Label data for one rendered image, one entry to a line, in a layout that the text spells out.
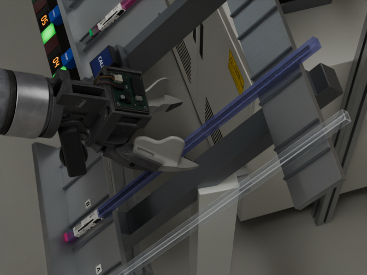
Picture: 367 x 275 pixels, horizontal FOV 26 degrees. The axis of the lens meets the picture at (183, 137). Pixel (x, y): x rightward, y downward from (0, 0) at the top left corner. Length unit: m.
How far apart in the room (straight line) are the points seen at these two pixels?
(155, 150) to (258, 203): 0.98
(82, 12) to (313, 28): 0.46
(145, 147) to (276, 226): 1.11
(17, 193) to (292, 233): 0.72
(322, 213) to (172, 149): 1.08
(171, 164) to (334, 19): 0.74
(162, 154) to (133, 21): 0.44
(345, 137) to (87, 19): 0.62
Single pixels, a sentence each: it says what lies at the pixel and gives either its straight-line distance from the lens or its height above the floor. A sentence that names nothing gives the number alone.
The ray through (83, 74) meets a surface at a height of 0.74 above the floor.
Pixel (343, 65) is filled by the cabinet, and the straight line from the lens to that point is 1.58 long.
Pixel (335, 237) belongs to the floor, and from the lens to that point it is 2.07.
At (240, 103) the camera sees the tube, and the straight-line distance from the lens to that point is 1.00.
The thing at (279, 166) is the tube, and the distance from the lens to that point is 0.93.
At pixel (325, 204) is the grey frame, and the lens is 1.98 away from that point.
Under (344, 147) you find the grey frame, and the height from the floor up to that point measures 0.36.
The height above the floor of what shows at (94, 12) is 0.75.
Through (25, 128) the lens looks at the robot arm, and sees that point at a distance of 0.91.
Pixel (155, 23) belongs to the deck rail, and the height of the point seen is 0.84.
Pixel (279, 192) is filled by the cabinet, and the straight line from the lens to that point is 1.92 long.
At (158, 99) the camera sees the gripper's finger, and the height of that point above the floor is 0.98.
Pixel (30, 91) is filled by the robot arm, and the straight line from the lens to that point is 0.90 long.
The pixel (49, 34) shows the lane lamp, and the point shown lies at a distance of 1.56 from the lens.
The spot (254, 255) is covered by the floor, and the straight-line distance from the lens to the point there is 2.02.
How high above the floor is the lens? 1.81
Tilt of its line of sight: 56 degrees down
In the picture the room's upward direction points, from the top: straight up
